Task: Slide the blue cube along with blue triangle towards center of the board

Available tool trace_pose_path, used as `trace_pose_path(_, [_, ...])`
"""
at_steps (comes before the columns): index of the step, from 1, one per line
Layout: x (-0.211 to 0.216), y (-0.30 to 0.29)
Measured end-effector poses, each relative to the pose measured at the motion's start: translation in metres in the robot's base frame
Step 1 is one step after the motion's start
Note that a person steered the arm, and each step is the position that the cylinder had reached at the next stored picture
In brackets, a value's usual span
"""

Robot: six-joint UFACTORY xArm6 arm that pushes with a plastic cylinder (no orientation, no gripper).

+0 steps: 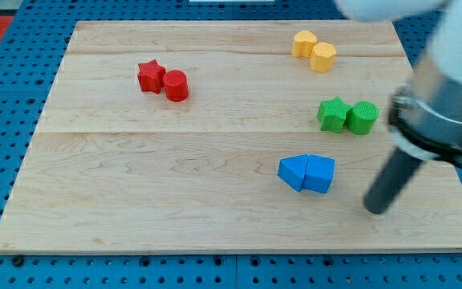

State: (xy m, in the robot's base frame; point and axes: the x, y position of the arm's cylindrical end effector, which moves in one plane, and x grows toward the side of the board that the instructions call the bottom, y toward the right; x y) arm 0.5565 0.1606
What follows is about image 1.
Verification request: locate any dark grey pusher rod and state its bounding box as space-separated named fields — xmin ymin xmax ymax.
xmin=363 ymin=148 xmax=423 ymax=214

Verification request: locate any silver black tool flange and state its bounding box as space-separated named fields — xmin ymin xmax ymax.
xmin=388 ymin=54 xmax=462 ymax=169

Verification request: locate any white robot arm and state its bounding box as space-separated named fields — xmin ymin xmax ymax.
xmin=336 ymin=0 xmax=462 ymax=214

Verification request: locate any blue cube block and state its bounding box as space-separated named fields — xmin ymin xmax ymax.
xmin=302 ymin=155 xmax=335 ymax=193

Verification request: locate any blue triangle block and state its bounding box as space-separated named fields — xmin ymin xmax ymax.
xmin=278 ymin=154 xmax=309 ymax=192

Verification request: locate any light wooden board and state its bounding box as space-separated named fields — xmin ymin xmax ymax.
xmin=0 ymin=20 xmax=462 ymax=255

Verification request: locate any green cylinder block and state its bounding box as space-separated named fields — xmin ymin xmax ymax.
xmin=346 ymin=101 xmax=379 ymax=135

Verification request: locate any green star block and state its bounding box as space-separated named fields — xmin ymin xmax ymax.
xmin=316 ymin=96 xmax=351 ymax=134

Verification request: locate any yellow hexagon block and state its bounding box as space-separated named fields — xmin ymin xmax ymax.
xmin=310 ymin=42 xmax=337 ymax=73

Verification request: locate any yellow heart block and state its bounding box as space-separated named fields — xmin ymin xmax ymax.
xmin=291 ymin=30 xmax=318 ymax=58

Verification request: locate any red cylinder block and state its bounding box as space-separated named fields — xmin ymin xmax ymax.
xmin=163 ymin=70 xmax=188 ymax=102

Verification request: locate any red star block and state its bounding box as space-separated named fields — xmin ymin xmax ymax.
xmin=137 ymin=59 xmax=166 ymax=94

